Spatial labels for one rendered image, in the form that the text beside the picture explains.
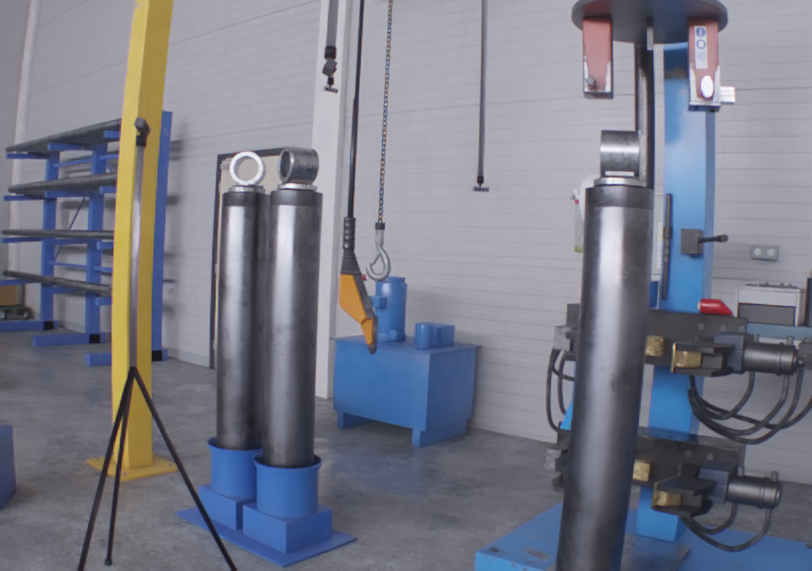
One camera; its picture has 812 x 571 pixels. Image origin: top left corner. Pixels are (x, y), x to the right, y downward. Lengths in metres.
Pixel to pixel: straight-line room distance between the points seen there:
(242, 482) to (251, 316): 0.73
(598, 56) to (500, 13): 2.86
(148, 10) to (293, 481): 2.53
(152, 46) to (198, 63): 3.93
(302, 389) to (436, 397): 1.90
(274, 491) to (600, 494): 1.36
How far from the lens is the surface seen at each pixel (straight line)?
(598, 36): 2.62
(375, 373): 4.82
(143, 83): 3.93
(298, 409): 2.91
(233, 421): 3.16
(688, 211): 2.91
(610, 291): 2.12
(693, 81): 2.58
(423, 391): 4.60
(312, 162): 2.90
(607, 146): 2.18
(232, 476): 3.21
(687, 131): 2.95
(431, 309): 5.41
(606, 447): 2.19
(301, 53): 6.65
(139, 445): 4.03
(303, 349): 2.87
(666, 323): 2.70
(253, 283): 3.08
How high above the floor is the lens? 1.25
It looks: 2 degrees down
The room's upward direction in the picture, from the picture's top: 3 degrees clockwise
